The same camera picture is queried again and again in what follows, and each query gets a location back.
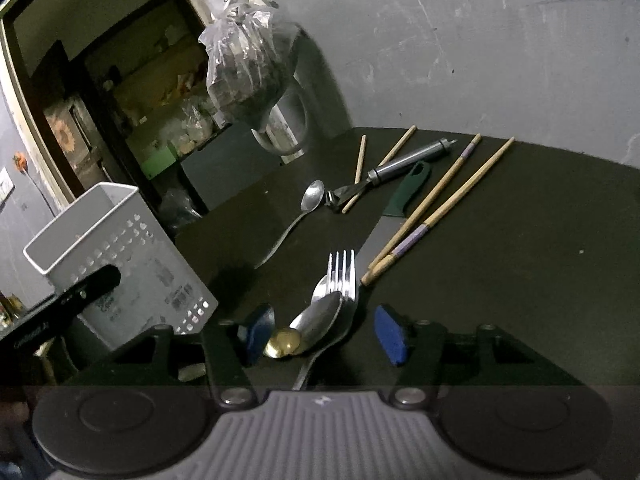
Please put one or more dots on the dark green plastic spatula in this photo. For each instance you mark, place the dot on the dark green plastic spatula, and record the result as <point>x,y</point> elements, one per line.
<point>407,190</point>

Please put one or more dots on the light green box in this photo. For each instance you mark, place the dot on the light green box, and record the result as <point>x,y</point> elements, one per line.
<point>160,165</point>

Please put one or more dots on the small silver spoon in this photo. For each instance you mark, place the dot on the small silver spoon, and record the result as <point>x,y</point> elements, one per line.
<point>314,195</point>

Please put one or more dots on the clear bag of food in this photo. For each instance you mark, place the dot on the clear bag of food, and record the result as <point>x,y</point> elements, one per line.
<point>192,125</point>

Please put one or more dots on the clear hanging plastic bag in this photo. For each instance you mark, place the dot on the clear hanging plastic bag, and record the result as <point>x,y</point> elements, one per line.
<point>245,70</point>

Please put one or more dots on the pale door frame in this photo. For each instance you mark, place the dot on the pale door frame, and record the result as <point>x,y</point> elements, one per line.
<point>40,160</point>

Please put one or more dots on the sunflower door decoration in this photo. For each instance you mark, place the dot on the sunflower door decoration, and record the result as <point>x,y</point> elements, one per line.
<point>65,135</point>

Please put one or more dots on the purple banded wooden chopstick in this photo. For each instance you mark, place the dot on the purple banded wooden chopstick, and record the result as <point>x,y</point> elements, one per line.
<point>440,192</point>
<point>450,205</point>

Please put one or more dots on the white wall switch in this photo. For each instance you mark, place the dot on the white wall switch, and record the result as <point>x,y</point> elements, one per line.
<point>5,185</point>

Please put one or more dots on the grey cabinet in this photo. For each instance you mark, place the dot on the grey cabinet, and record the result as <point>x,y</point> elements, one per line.
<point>225,175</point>

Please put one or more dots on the large silver spoon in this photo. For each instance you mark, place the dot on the large silver spoon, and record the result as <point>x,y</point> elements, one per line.
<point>320,317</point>

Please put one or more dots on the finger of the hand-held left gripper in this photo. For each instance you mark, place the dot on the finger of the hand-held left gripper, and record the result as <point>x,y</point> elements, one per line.
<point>95,282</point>

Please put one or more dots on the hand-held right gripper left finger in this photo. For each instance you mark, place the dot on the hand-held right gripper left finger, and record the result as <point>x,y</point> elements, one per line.
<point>255,334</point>

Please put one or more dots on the wooden shelf unit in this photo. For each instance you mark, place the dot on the wooden shelf unit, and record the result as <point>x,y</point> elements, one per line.
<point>150,80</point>

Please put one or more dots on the orange wall adapter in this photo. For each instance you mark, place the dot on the orange wall adapter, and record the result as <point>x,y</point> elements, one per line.
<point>20,161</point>

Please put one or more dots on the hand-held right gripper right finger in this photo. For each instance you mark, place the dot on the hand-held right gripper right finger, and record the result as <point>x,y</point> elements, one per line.
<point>392,336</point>

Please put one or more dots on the black plastic bag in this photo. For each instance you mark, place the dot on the black plastic bag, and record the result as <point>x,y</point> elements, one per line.
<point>177,207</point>

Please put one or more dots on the gold spoon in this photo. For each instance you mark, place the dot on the gold spoon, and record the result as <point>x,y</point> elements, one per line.
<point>282,344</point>

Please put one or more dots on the silver fork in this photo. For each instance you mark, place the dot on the silver fork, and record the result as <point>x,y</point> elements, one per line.
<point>342,272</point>

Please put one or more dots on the dark wooden door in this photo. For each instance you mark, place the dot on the dark wooden door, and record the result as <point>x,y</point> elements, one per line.
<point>55,85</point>

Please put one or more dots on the white perforated utensil basket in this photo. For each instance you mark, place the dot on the white perforated utensil basket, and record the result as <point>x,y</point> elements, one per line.
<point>130,240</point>

